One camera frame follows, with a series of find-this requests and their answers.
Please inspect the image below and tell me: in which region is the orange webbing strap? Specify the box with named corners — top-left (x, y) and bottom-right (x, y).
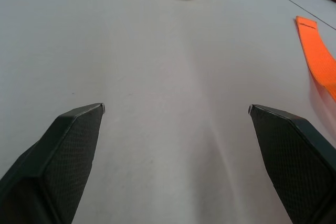
top-left (295, 15), bottom-right (336, 102)

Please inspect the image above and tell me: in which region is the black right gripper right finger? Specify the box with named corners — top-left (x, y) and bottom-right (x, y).
top-left (248, 104), bottom-right (336, 224)

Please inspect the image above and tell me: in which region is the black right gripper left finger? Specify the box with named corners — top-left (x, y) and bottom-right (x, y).
top-left (0, 102), bottom-right (106, 224)

